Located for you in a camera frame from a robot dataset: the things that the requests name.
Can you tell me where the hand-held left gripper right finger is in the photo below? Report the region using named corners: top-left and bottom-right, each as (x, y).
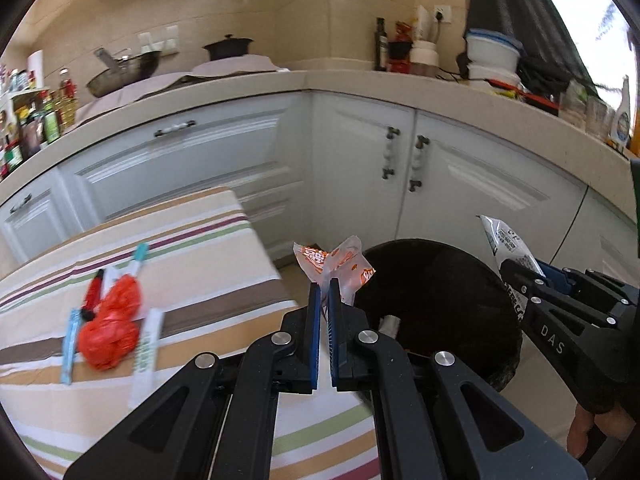
top-left (326, 280), bottom-right (588, 480)

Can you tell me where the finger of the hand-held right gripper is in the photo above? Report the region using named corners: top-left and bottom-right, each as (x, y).
top-left (537, 259), bottom-right (634, 312)
top-left (499, 259), bottom-right (619, 334)

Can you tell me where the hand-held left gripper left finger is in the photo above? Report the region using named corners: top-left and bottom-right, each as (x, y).
top-left (64, 282), bottom-right (323, 480)

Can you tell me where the white printed packet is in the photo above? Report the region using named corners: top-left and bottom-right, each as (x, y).
top-left (475, 214), bottom-right (547, 328)

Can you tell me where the clear orange dotted wrapper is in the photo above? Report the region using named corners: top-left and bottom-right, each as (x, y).
top-left (292, 235), bottom-right (377, 306)

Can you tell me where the black trash bin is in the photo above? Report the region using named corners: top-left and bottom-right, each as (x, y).
top-left (350, 238), bottom-right (523, 393)

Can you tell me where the white green tube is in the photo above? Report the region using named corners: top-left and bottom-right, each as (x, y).
top-left (127, 308), bottom-right (165, 408)

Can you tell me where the white tube teal cap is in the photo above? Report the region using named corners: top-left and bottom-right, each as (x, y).
top-left (102, 242), bottom-right (151, 301)

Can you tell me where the large orange plastic bag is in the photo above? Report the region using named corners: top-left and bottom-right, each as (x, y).
top-left (77, 275), bottom-right (143, 372)

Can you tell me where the red marker pen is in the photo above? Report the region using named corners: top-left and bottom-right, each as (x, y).
top-left (81, 268), bottom-right (107, 322)

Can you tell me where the teal strip packet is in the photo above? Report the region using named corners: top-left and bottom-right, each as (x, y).
top-left (61, 308), bottom-right (82, 386)

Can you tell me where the person's right hand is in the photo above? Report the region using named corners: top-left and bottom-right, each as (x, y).
top-left (566, 400), bottom-right (621, 463)

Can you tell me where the striped tablecloth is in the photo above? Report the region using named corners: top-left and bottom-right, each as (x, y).
top-left (0, 186), bottom-right (381, 480)

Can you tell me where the white spray bottle blue label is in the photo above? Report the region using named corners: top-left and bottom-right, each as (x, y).
top-left (607, 75), bottom-right (633, 153)

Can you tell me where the clear drinking glass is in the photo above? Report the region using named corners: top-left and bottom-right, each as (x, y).
top-left (560, 80), bottom-right (587, 128)

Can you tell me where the red utensil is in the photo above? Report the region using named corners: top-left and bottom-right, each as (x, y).
top-left (490, 77), bottom-right (558, 111)

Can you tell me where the small white container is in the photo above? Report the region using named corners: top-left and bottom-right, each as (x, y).
top-left (467, 62), bottom-right (521, 92)

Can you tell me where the white kitchen cabinet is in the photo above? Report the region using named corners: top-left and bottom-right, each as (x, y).
top-left (0, 87), bottom-right (640, 426)

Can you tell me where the large white lidded container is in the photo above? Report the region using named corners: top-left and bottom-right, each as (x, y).
top-left (464, 28), bottom-right (523, 73)

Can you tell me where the white jar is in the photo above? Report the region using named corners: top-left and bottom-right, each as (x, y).
top-left (409, 40), bottom-right (440, 78)

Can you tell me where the dark hanging cloth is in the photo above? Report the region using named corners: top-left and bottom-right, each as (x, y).
top-left (465, 0), bottom-right (601, 106)

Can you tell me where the black cup with red packets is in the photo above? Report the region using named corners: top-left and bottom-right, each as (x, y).
top-left (387, 21), bottom-right (418, 73)

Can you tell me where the white paper bag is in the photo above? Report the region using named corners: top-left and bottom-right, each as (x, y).
top-left (412, 5), bottom-right (435, 43)

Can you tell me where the dark oil bottle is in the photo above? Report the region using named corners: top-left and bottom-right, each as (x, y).
top-left (374, 17), bottom-right (390, 72)

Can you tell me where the white stove cover cloth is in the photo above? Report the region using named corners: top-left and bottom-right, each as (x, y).
top-left (72, 54), bottom-right (291, 126)

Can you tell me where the black lidded pot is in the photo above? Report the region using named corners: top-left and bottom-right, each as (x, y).
top-left (202, 34), bottom-right (254, 62)

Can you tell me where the steel wok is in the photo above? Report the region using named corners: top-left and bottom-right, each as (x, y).
top-left (85, 47), bottom-right (163, 99)

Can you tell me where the row of condiment bottles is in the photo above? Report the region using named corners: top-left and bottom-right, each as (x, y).
top-left (0, 62), bottom-right (81, 183)

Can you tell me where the white ceramic door handle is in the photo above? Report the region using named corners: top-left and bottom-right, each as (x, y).
top-left (409, 135), bottom-right (431, 192)
top-left (382, 126), bottom-right (402, 181)

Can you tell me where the long drawer handle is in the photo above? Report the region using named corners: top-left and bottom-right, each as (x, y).
top-left (154, 120), bottom-right (197, 137)

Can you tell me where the black power cable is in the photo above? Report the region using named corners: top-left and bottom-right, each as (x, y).
top-left (435, 17), bottom-right (473, 83)

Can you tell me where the white wall hook rack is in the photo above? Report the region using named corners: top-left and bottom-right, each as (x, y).
top-left (138, 24), bottom-right (180, 56)

